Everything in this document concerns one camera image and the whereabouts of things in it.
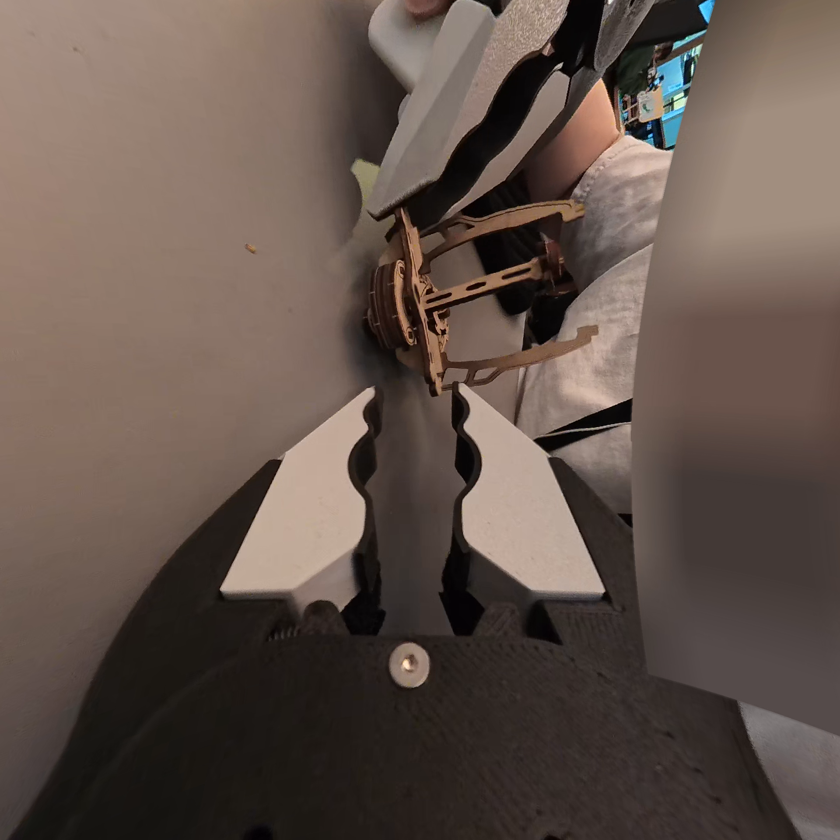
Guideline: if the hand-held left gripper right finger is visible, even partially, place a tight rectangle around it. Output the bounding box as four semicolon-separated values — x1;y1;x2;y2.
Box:
449;382;605;602

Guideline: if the blue background board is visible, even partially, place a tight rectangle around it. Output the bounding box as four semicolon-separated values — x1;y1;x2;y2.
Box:
656;0;718;135

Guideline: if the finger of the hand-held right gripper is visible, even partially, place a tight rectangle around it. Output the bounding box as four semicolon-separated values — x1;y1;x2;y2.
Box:
365;0;567;222
419;64;583;228

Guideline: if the person's right forearm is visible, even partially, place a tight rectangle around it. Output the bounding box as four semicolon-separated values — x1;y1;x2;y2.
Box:
525;77;626;199

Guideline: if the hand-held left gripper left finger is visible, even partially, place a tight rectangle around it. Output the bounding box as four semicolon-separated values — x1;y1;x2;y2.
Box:
219;386;383;602

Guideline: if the black strap with white cord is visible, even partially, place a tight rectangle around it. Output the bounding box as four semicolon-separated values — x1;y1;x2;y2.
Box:
533;395;635;455

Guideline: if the wooden model assembly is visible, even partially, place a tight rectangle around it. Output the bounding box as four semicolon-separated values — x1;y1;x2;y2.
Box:
363;200;601;400

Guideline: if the person's white shirt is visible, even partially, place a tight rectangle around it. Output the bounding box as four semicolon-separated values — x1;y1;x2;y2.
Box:
515;134;678;521

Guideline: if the pale green mat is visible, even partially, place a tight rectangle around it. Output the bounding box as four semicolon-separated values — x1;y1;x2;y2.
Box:
350;157;383;212

